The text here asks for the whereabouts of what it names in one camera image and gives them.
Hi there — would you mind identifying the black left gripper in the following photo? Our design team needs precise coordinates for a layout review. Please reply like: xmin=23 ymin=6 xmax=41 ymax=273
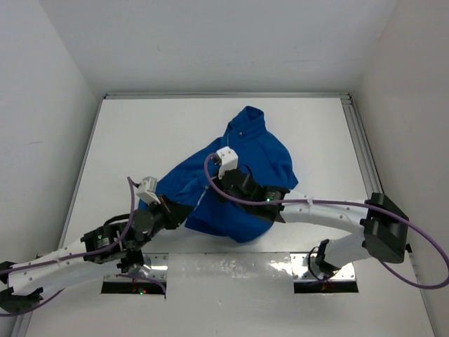
xmin=133 ymin=193 xmax=194 ymax=250

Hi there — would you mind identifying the blue zip-up jacket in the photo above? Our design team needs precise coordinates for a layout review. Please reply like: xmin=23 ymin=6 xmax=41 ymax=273
xmin=135 ymin=105 xmax=300 ymax=244

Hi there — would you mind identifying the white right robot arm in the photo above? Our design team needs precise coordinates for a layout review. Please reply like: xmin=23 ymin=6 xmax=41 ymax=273
xmin=213 ymin=168 xmax=408 ymax=279

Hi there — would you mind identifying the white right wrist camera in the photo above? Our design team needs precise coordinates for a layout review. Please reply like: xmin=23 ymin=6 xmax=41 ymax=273
xmin=215 ymin=146 xmax=239 ymax=180

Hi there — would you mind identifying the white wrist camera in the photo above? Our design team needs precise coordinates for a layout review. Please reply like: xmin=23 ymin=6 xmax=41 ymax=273
xmin=215 ymin=146 xmax=239 ymax=180
xmin=136 ymin=176 xmax=160 ymax=205

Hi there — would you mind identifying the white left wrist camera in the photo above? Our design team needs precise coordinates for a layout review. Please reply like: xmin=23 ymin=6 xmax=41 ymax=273
xmin=136 ymin=176 xmax=160 ymax=205

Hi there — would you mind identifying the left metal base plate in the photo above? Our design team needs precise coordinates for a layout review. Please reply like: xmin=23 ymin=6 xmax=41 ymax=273
xmin=103 ymin=253 xmax=168 ymax=283

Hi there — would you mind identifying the metal base plate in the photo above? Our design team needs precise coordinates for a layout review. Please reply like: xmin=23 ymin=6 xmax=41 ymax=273
xmin=290 ymin=253 xmax=358 ymax=282
xmin=103 ymin=253 xmax=168 ymax=283

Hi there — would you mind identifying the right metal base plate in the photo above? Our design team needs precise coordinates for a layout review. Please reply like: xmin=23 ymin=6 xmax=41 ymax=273
xmin=290 ymin=253 xmax=358 ymax=282

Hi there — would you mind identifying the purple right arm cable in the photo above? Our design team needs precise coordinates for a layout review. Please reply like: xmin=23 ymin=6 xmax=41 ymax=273
xmin=203 ymin=152 xmax=449 ymax=289

